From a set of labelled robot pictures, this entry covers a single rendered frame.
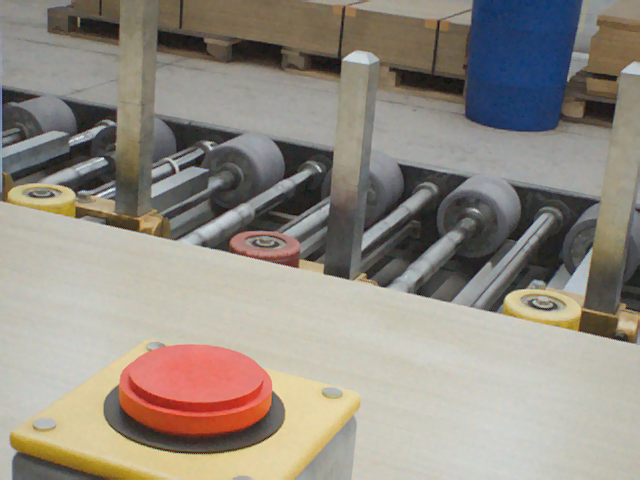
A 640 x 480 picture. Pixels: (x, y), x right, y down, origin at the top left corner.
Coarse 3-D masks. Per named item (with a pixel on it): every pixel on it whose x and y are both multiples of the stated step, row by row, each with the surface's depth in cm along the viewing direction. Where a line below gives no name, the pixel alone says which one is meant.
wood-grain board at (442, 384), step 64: (0, 256) 130; (64, 256) 132; (128, 256) 133; (192, 256) 135; (0, 320) 115; (64, 320) 116; (128, 320) 117; (192, 320) 119; (256, 320) 120; (320, 320) 121; (384, 320) 122; (448, 320) 124; (512, 320) 125; (0, 384) 103; (64, 384) 104; (384, 384) 109; (448, 384) 110; (512, 384) 111; (576, 384) 112; (0, 448) 93; (384, 448) 98; (448, 448) 99; (512, 448) 99; (576, 448) 100
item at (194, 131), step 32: (32, 96) 226; (64, 96) 225; (192, 128) 215; (224, 128) 213; (64, 160) 227; (288, 160) 209; (320, 192) 209; (448, 192) 200; (544, 192) 194; (576, 192) 193; (256, 224) 214; (320, 256) 210; (384, 256) 206; (416, 256) 196; (544, 256) 196; (384, 288) 182; (448, 288) 184; (512, 288) 198
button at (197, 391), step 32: (160, 352) 33; (192, 352) 34; (224, 352) 34; (128, 384) 32; (160, 384) 32; (192, 384) 32; (224, 384) 32; (256, 384) 32; (160, 416) 31; (192, 416) 31; (224, 416) 31; (256, 416) 32
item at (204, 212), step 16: (80, 160) 222; (32, 176) 211; (208, 208) 202; (176, 224) 193; (192, 224) 197; (416, 224) 203; (304, 240) 191; (320, 240) 194; (400, 240) 199; (512, 240) 198; (304, 256) 188; (368, 256) 187; (496, 256) 191; (560, 256) 195; (480, 272) 184; (560, 272) 187; (464, 288) 177; (560, 288) 180
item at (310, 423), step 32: (128, 352) 36; (96, 384) 34; (288, 384) 35; (320, 384) 35; (64, 416) 32; (96, 416) 32; (128, 416) 32; (288, 416) 33; (320, 416) 33; (352, 416) 34; (32, 448) 31; (64, 448) 30; (96, 448) 30; (128, 448) 31; (160, 448) 31; (192, 448) 31; (224, 448) 31; (256, 448) 31; (288, 448) 31; (320, 448) 32; (352, 448) 35
